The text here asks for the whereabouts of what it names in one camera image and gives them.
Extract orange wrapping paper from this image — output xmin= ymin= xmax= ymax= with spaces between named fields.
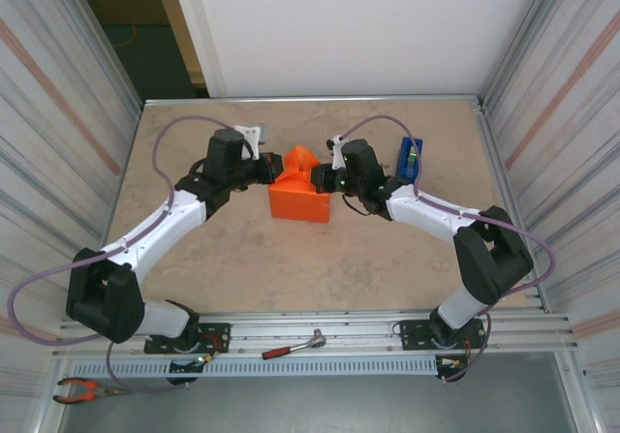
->
xmin=266 ymin=144 xmax=335 ymax=225

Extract blue tape dispenser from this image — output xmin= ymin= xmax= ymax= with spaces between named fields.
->
xmin=396 ymin=136 xmax=425 ymax=186

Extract thin aluminium table rail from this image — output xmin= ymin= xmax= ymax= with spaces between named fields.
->
xmin=143 ymin=94 xmax=485 ymax=106

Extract wide aluminium rail frame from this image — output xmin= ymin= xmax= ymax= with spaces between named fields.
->
xmin=52 ymin=309 xmax=580 ymax=356

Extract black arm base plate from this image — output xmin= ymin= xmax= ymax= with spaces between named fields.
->
xmin=143 ymin=321 xmax=233 ymax=356
xmin=399 ymin=319 xmax=487 ymax=352

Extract red-handled ratchet wrench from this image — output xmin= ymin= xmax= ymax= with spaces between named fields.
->
xmin=261 ymin=328 xmax=328 ymax=360

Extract slotted grey cable duct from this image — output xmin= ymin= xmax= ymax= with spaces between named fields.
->
xmin=70 ymin=355 xmax=440 ymax=379

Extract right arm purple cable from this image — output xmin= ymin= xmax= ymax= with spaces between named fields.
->
xmin=333 ymin=114 xmax=556 ymax=384

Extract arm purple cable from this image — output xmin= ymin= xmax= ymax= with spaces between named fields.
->
xmin=8 ymin=115 xmax=253 ymax=393
xmin=333 ymin=114 xmax=556 ymax=384

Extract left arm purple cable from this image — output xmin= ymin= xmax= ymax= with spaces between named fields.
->
xmin=8 ymin=115 xmax=253 ymax=393

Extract orange-handled pliers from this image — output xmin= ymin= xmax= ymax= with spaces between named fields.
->
xmin=51 ymin=377 xmax=131 ymax=405

